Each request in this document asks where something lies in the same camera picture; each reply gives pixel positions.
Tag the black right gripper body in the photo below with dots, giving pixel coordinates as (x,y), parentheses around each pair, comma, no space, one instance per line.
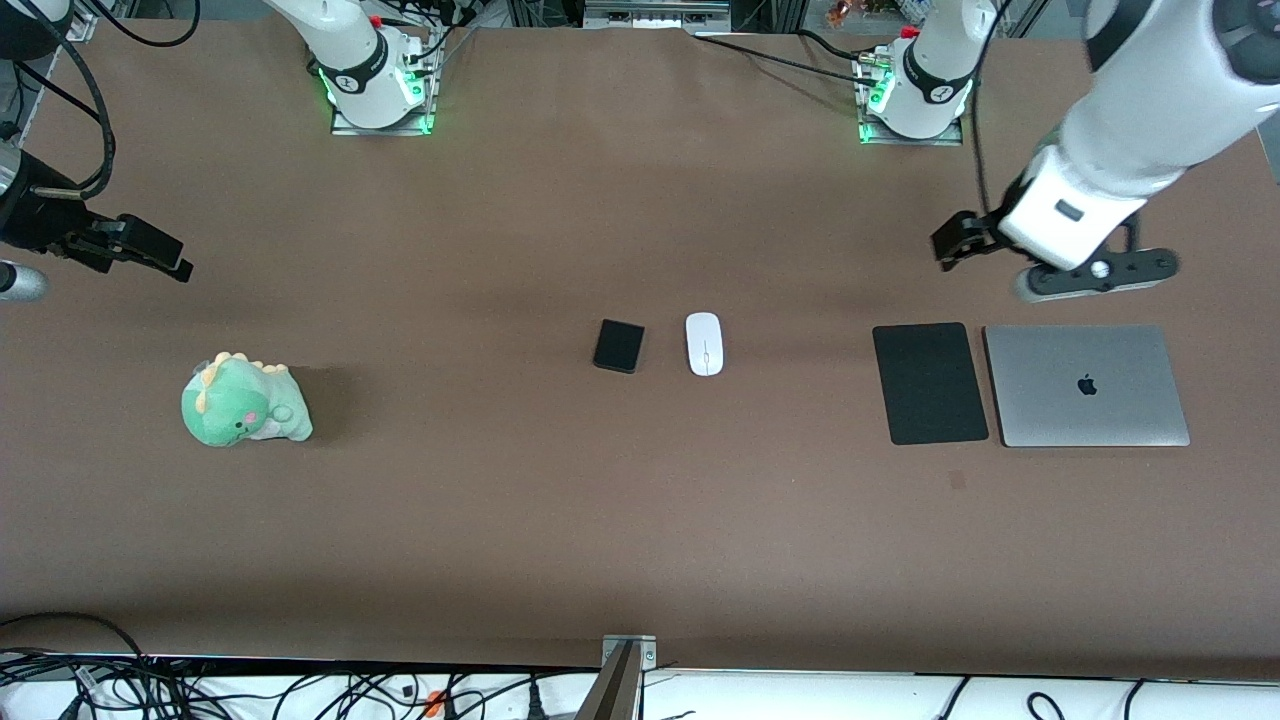
(40,222)

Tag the white computer mouse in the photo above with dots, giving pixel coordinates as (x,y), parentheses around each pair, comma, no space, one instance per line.
(704,345)

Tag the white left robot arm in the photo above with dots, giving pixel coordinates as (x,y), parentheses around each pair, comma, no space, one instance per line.
(1150,100)

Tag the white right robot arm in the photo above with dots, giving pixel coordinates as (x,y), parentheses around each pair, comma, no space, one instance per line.
(345,50)

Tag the black mouse pad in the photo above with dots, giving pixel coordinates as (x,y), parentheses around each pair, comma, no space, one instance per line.
(930,384)

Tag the grey apple laptop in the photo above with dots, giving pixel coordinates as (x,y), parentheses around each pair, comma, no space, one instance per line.
(1085,385)

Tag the green dinosaur plush toy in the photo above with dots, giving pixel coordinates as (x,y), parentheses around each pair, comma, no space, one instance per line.
(240,405)

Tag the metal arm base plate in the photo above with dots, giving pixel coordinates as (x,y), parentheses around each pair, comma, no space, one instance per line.
(345,125)
(870,132)

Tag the silver metal frame bar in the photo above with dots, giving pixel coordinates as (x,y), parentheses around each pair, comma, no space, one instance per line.
(655,14)

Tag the metal bracket with post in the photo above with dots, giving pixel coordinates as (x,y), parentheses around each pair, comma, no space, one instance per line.
(622,670)

